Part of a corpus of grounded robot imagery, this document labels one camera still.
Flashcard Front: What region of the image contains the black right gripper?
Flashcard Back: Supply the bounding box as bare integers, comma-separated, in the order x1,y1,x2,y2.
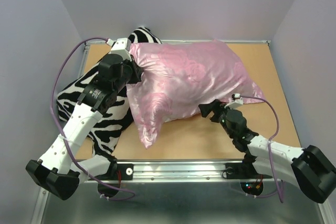
198,99,236,138

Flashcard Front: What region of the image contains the pink satin pillowcase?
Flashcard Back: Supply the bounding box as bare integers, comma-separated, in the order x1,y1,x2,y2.
127,40,264,148

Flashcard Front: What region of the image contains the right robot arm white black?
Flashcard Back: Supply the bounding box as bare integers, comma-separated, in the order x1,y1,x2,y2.
198,97,335,204

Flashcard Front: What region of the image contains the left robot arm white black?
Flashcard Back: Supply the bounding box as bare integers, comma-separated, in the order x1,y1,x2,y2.
25,54,141,200

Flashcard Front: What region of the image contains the zebra striped pillow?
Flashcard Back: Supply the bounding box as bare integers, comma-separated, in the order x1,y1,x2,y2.
57,26,162,155

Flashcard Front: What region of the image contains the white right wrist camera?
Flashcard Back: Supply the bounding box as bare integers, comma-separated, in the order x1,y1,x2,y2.
225,93,244,109

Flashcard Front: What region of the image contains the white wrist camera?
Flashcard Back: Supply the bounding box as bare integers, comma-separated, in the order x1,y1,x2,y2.
109,38,132,61
225,93,244,109

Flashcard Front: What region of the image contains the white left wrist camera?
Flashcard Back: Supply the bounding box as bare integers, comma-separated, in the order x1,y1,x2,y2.
109,38,132,61

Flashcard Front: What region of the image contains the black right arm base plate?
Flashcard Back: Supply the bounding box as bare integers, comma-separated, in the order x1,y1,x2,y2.
224,162,261,179

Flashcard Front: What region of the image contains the aluminium front mounting rail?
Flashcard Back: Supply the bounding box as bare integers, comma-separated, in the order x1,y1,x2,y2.
43,158,284,183

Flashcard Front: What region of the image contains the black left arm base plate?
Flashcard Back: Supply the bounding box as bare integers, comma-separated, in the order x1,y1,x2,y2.
102,163,134,180

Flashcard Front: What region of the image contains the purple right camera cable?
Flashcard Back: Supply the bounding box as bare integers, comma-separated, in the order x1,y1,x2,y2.
241,94,286,204

